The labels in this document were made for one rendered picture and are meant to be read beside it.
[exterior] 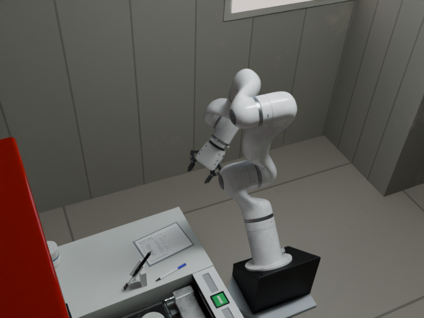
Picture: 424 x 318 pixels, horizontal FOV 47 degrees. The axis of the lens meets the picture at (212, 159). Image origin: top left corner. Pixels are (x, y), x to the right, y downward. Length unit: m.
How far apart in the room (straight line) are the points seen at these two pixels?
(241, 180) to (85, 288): 0.72
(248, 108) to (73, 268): 0.96
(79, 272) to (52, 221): 1.55
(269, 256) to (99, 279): 0.67
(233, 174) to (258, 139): 0.23
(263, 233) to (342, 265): 1.49
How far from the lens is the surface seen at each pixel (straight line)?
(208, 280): 1.95
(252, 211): 1.88
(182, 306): 1.98
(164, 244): 2.04
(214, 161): 2.03
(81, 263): 2.03
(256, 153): 1.71
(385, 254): 3.48
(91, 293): 1.94
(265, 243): 1.90
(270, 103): 1.57
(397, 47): 3.41
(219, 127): 2.00
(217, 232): 3.34
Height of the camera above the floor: 2.57
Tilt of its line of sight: 42 degrees down
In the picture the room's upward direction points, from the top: 3 degrees clockwise
